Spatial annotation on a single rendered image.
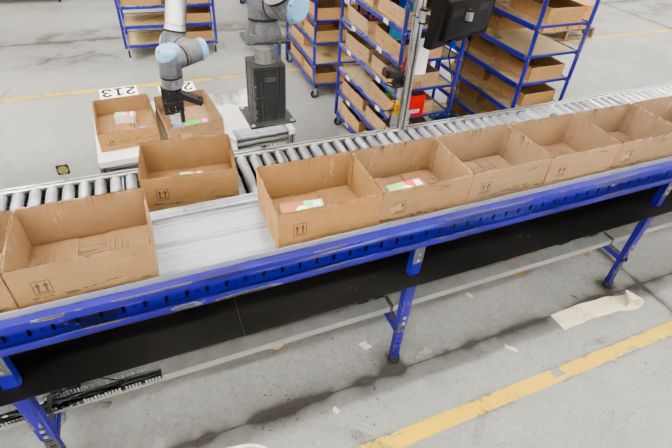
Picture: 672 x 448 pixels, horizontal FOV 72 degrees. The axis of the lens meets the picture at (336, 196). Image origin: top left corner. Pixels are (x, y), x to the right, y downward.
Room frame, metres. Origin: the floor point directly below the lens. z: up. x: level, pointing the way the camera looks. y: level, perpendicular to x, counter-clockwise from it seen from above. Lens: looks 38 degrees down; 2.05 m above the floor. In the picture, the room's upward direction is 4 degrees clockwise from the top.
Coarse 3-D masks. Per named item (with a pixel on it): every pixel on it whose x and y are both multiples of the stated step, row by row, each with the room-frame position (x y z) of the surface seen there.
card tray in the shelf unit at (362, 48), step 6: (348, 36) 3.60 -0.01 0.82; (354, 36) 3.68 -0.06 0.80; (360, 36) 3.70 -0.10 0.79; (348, 42) 3.59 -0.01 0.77; (354, 42) 3.50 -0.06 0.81; (360, 42) 3.68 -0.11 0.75; (366, 42) 3.69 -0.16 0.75; (354, 48) 3.49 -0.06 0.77; (360, 48) 3.40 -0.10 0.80; (366, 48) 3.32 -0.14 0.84; (372, 48) 3.58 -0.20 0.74; (360, 54) 3.40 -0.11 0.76; (366, 54) 3.31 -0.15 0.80; (372, 54) 3.30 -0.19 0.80; (366, 60) 3.31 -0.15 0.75
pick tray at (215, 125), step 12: (156, 96) 2.32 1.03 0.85; (204, 96) 2.43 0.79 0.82; (156, 108) 2.25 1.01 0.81; (192, 108) 2.38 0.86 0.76; (204, 108) 2.39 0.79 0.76; (216, 108) 2.23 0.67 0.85; (168, 120) 2.23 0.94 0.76; (216, 120) 2.11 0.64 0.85; (168, 132) 1.99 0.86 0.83; (180, 132) 2.01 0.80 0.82; (192, 132) 2.04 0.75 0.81; (204, 132) 2.07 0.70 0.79; (216, 132) 2.10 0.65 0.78
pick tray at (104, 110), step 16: (128, 96) 2.30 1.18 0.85; (144, 96) 2.34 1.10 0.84; (96, 112) 2.22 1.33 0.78; (112, 112) 2.25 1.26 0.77; (144, 112) 2.30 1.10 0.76; (96, 128) 1.96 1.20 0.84; (112, 128) 2.10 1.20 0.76; (128, 128) 2.11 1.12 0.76; (144, 128) 1.98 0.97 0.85; (112, 144) 1.91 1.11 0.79; (128, 144) 1.94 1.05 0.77
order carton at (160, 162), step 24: (144, 144) 1.74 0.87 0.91; (168, 144) 1.77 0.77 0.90; (192, 144) 1.81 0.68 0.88; (216, 144) 1.84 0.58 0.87; (144, 168) 1.68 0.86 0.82; (168, 168) 1.77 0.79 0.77; (192, 168) 1.80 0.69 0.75; (216, 168) 1.81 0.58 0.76; (144, 192) 1.47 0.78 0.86; (168, 192) 1.50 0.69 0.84; (192, 192) 1.53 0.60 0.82; (216, 192) 1.56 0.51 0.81
